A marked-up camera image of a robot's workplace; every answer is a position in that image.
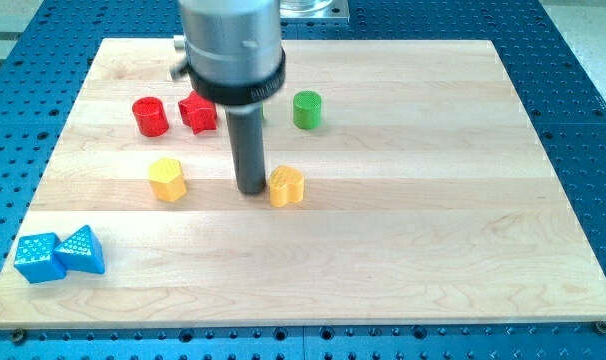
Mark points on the metal base plate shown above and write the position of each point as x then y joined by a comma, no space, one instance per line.
314,11

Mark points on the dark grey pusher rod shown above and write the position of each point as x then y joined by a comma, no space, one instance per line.
244,125

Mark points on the blue triangle block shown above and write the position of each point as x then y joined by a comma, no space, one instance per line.
82,251

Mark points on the blue cube block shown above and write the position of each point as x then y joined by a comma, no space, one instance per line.
35,259

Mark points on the wooden board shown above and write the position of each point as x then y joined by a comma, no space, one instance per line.
428,198

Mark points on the red cylinder block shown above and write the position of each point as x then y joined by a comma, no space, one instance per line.
150,116

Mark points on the yellow heart block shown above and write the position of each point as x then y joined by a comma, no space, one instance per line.
286,185

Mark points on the green cylinder block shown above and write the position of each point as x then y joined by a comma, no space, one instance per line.
307,109

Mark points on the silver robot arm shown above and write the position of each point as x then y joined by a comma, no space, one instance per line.
234,58

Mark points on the yellow hexagon block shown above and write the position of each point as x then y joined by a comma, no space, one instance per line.
167,179

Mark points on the red star block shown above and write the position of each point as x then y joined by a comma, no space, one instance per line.
198,113

